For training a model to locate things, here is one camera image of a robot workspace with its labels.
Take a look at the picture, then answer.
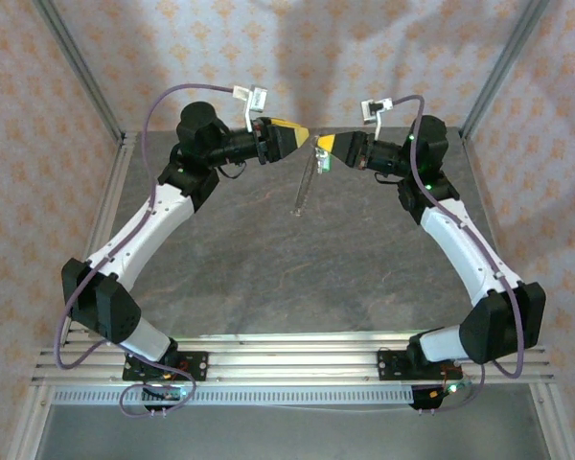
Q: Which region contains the silver key with green tag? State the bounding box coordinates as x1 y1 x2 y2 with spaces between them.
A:
314 146 334 174

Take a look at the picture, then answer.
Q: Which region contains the small controller circuit board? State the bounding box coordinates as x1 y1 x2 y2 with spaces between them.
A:
411 373 475 412
141 384 188 403

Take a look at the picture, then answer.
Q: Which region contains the grey metal panel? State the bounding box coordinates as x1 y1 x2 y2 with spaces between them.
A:
33 404 552 460

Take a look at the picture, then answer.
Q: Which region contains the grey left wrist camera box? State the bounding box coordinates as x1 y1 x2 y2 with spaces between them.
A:
233 84 269 113

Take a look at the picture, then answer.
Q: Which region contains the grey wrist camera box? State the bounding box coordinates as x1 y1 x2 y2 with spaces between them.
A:
233 84 269 113
360 98 394 121

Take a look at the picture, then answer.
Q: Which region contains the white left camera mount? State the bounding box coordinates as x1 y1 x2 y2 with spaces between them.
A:
241 98 260 133

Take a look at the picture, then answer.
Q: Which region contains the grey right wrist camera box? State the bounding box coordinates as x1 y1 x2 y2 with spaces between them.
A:
360 98 394 121

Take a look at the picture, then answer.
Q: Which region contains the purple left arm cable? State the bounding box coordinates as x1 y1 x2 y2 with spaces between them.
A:
53 83 236 419

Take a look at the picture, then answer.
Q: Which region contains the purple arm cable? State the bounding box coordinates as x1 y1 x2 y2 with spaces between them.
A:
53 83 236 419
391 94 528 416

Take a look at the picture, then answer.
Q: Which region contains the aluminium frame post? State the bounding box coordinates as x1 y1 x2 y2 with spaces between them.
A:
459 0 552 140
32 0 126 145

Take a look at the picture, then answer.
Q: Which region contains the aluminium side rail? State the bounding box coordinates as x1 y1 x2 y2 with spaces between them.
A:
7 133 139 460
459 128 575 460

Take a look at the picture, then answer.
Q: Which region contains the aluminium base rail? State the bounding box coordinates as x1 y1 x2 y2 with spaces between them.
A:
31 333 557 387

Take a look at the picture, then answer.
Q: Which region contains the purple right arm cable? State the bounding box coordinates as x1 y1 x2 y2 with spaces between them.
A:
391 94 528 416

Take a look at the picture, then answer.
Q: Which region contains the slotted grey cable duct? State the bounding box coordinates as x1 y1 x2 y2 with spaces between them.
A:
52 386 416 407

